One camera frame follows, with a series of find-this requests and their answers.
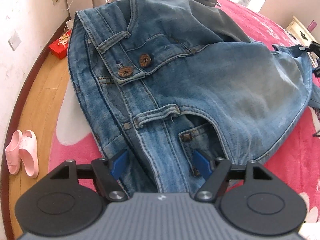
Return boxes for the blue denim jeans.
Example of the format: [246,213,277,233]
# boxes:
[67,0,320,196]

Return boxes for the cream bedside cabinet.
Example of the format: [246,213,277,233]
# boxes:
[286,16,317,47]

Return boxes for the pink floral bed blanket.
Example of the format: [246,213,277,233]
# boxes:
[48,0,320,224]

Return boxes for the pink slipper right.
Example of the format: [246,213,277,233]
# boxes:
[19,130,39,178]

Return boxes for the pink slipper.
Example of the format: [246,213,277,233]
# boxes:
[5,130,22,175]
[19,130,39,178]

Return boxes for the pink slipper left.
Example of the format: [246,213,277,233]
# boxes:
[5,130,22,175]

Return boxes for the red gift box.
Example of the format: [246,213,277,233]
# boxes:
[49,30,71,60]

